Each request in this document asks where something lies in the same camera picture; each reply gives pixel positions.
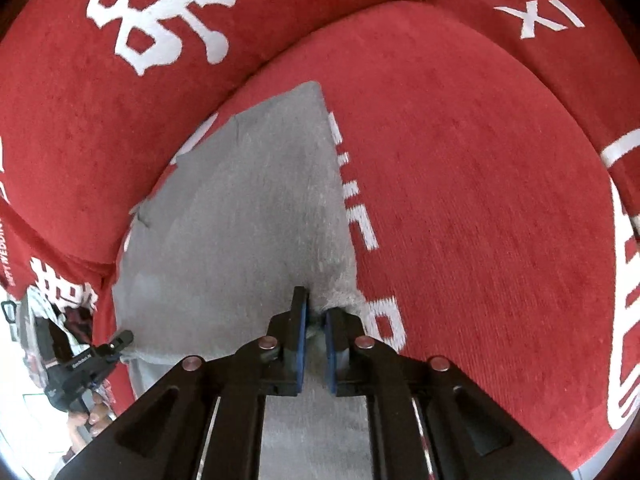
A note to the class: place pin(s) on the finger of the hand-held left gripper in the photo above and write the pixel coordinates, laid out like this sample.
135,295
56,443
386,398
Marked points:
117,341

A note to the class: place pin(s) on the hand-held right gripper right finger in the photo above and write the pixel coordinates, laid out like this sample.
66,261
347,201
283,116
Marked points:
331,352

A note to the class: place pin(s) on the red cloth with white lettering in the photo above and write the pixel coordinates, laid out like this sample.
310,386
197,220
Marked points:
450,160

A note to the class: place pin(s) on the light crumpled cloth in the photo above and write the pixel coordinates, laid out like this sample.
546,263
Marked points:
35,310

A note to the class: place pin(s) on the person's left hand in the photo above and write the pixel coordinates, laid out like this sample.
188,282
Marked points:
95,416

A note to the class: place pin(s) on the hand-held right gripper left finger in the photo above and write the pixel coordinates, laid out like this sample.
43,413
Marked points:
298,342

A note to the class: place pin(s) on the grey fleece cloth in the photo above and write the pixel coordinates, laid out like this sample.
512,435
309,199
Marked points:
240,210

